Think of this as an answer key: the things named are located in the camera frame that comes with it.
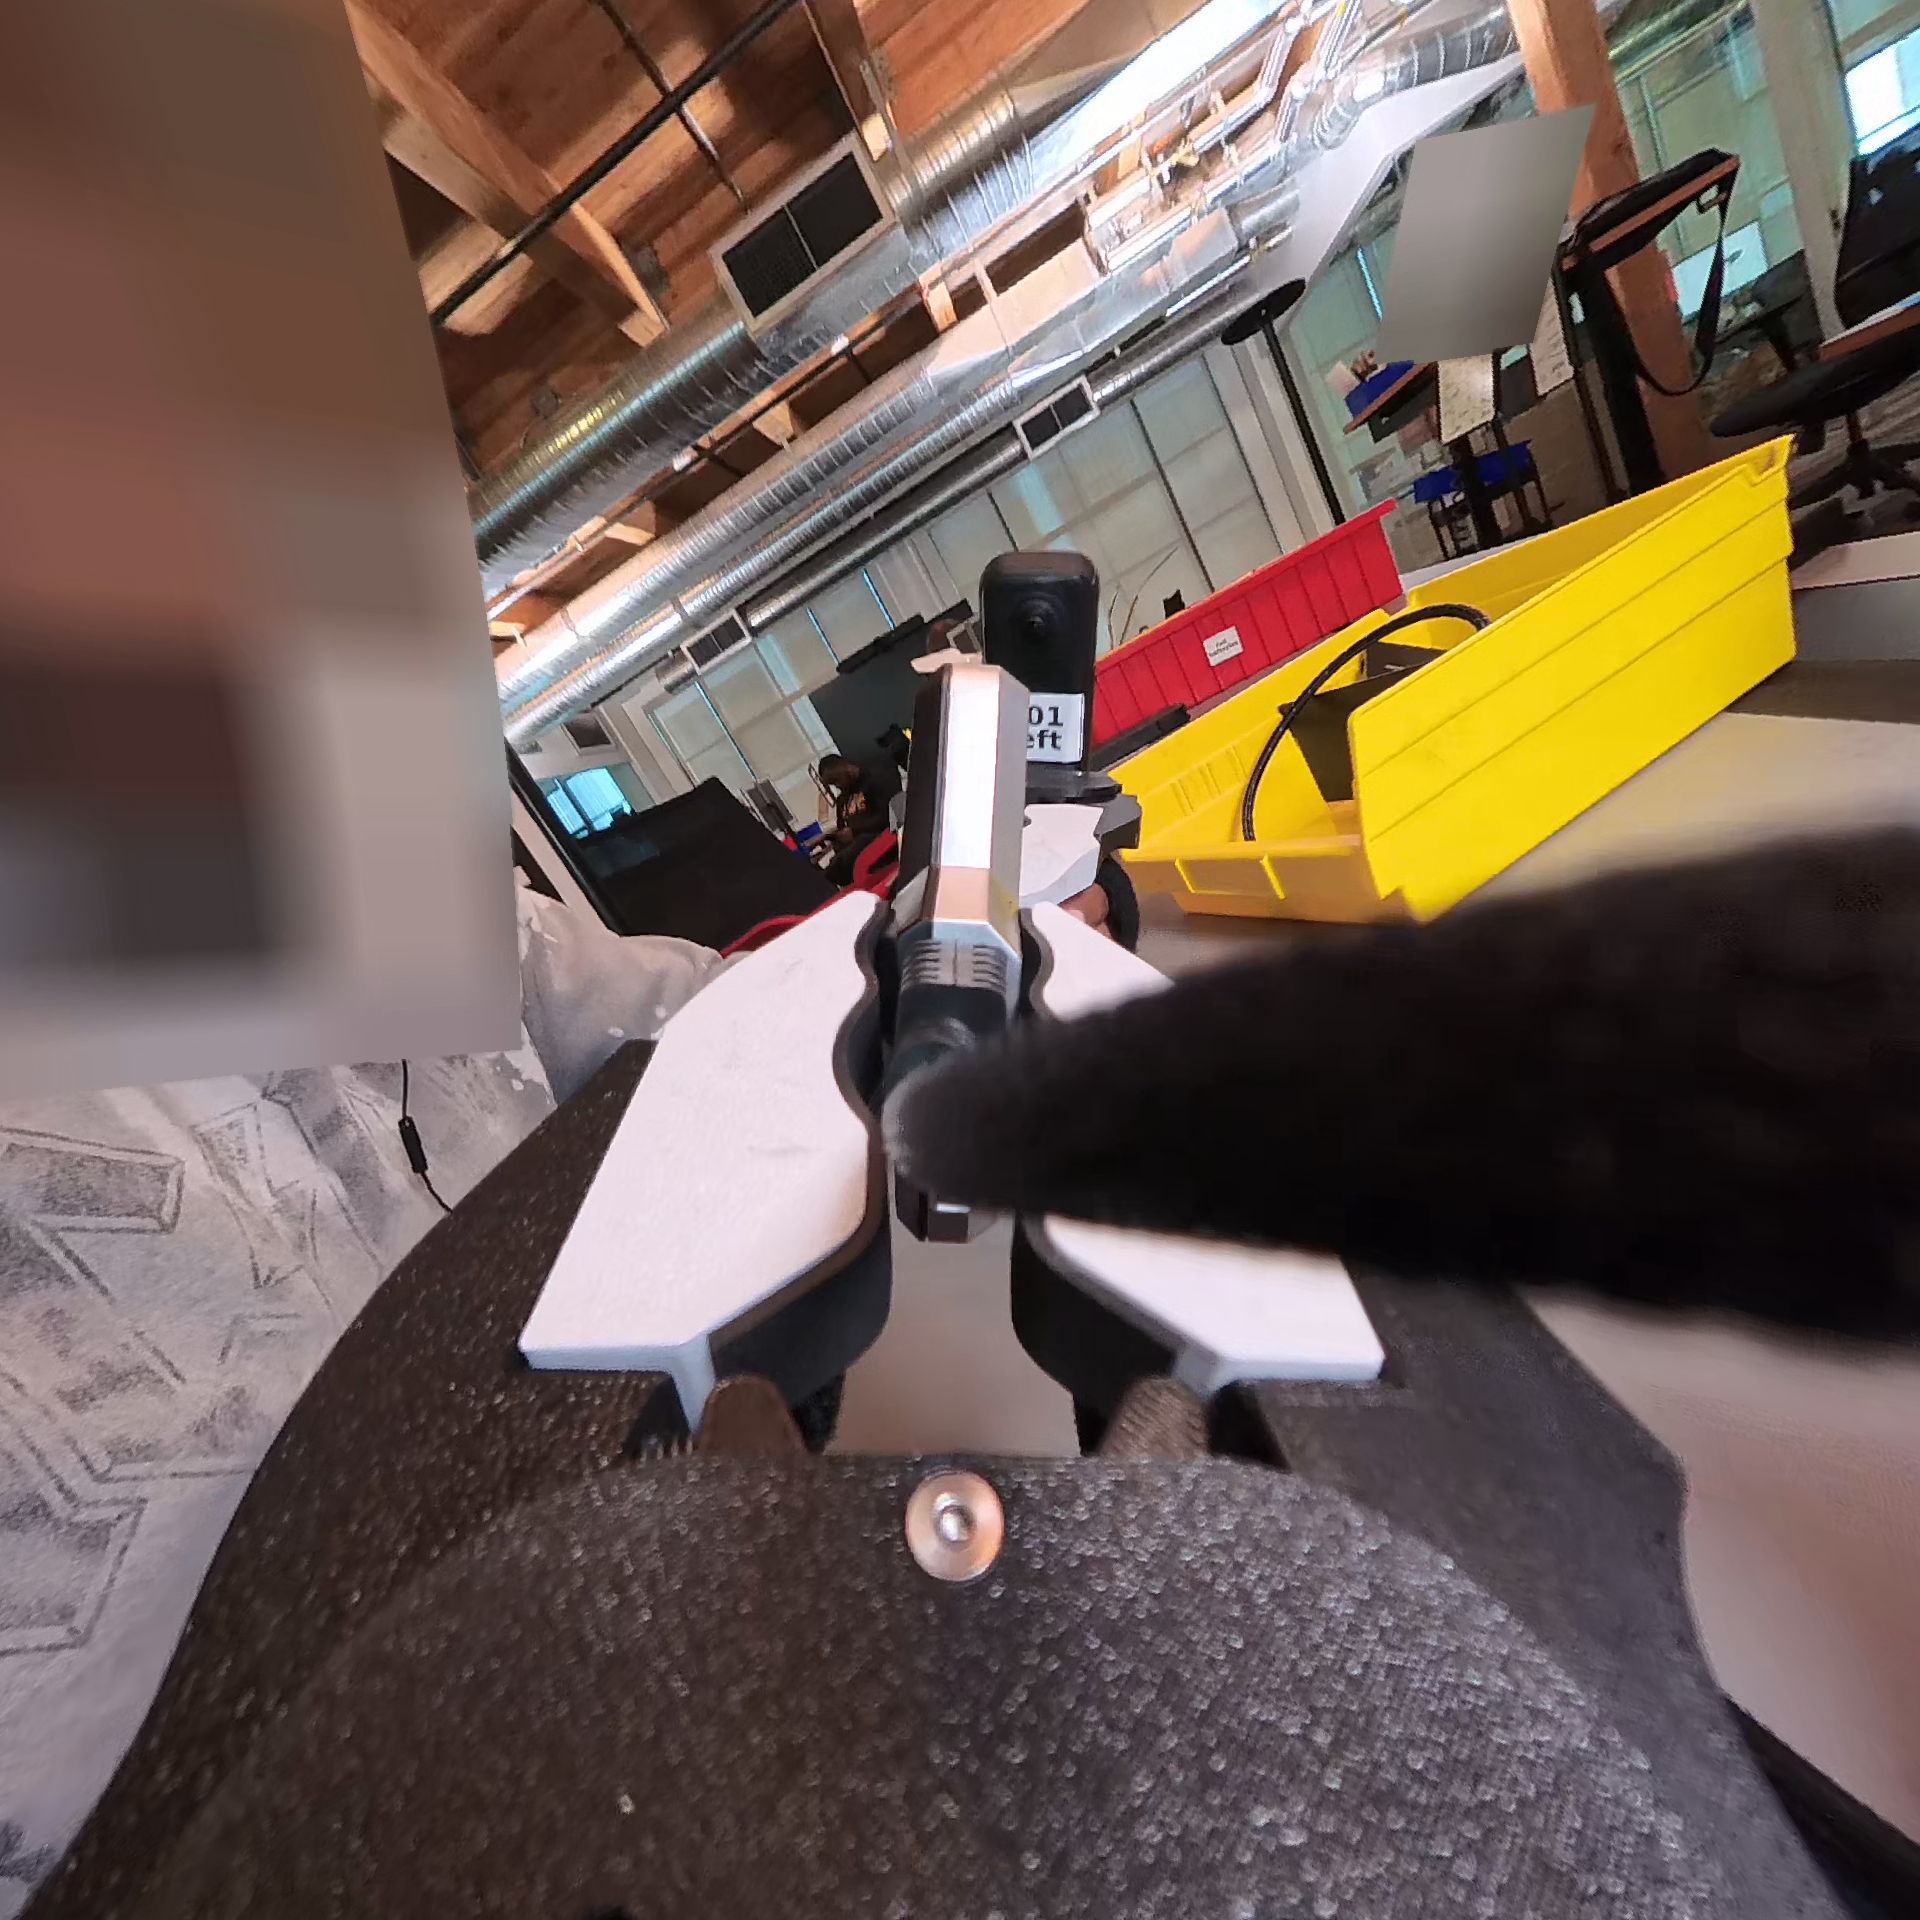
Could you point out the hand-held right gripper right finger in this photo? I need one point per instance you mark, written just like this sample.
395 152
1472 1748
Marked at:
1229 1319

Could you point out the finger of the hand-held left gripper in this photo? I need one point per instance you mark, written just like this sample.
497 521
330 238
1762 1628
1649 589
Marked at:
1068 856

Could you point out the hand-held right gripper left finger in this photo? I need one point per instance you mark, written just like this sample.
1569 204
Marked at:
705 1171

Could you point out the person's left forearm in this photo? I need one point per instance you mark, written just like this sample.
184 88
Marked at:
615 990

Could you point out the person's left hand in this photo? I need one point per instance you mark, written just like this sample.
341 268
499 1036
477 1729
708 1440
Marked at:
1107 913

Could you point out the white ceiling vent grille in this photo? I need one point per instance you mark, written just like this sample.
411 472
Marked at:
795 240
1051 416

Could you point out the red storage bin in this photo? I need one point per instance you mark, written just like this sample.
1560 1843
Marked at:
1276 615

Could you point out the black bin divider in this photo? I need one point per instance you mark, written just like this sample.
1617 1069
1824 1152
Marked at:
1336 751

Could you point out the black round-top pole stand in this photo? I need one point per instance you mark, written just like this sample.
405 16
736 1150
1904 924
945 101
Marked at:
1263 312

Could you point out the yellow storage bin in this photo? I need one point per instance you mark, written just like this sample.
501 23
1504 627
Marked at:
1575 705

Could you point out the black standing desk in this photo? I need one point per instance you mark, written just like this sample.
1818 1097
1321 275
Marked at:
1599 375

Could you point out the silver ventilation duct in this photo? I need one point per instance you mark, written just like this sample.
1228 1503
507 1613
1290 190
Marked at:
779 556
629 435

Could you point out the wooden post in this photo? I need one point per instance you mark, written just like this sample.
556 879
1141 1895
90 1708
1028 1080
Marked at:
1553 61

